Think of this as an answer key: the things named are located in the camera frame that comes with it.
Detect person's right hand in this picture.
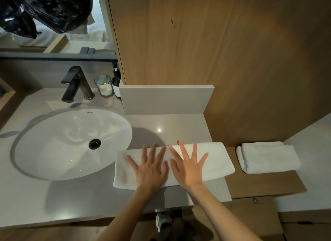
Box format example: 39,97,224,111
168,141,209,191

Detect person's left hand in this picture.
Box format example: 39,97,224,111
126,144,170,195

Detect wooden cabinet flap door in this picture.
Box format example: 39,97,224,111
191,196,284,241

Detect person's left forearm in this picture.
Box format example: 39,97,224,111
97,186,162,241

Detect person's white shoe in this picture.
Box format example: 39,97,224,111
156,212,172,233

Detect person's dark trousers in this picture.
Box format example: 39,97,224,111
150,217,207,241

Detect black sink drain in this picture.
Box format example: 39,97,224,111
88,138,102,150

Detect grey stone backsplash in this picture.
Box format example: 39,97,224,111
119,85,215,116

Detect dark pump bottle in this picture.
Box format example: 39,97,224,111
111,62,122,99

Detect glass jar with cotton pads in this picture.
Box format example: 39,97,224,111
94,74,114,97

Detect white oval sink basin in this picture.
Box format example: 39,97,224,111
13,108,133,181

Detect black faucet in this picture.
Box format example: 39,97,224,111
61,66,96,103

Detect wooden back panel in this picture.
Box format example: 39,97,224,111
103,0,331,147

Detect wall mirror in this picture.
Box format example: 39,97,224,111
0,0,118,62

